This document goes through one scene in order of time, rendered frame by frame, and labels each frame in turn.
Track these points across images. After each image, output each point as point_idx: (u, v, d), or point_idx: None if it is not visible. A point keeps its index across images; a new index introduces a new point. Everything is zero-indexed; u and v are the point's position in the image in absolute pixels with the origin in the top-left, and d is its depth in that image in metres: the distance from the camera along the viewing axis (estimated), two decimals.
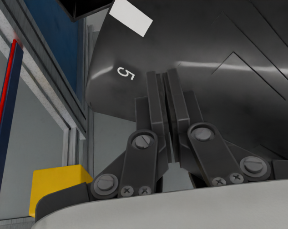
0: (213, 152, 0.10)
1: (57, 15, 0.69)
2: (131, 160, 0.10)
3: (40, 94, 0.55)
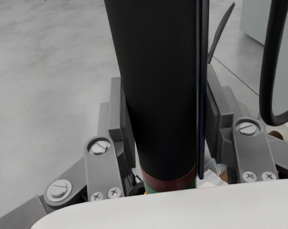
0: (252, 148, 0.10)
1: None
2: (92, 167, 0.10)
3: None
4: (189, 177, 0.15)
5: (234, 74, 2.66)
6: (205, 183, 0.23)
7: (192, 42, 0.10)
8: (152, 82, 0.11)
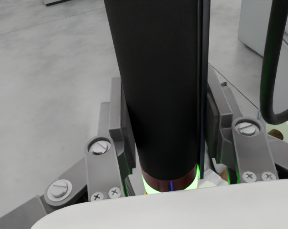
0: (252, 148, 0.10)
1: None
2: (93, 167, 0.10)
3: None
4: (190, 177, 0.15)
5: (231, 84, 2.76)
6: (205, 182, 0.23)
7: (194, 41, 0.10)
8: (153, 82, 0.10)
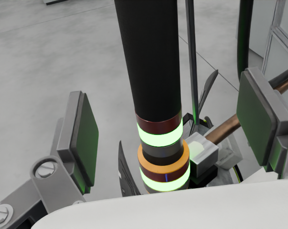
0: None
1: None
2: (46, 190, 0.10)
3: None
4: (175, 121, 0.19)
5: (229, 83, 2.80)
6: (192, 142, 0.27)
7: (173, 1, 0.14)
8: (144, 32, 0.14)
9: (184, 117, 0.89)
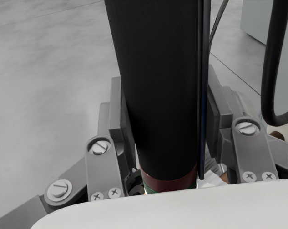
0: (252, 148, 0.10)
1: None
2: (93, 167, 0.10)
3: None
4: (190, 177, 0.15)
5: (234, 73, 2.64)
6: (206, 184, 0.23)
7: (194, 37, 0.10)
8: (152, 79, 0.10)
9: None
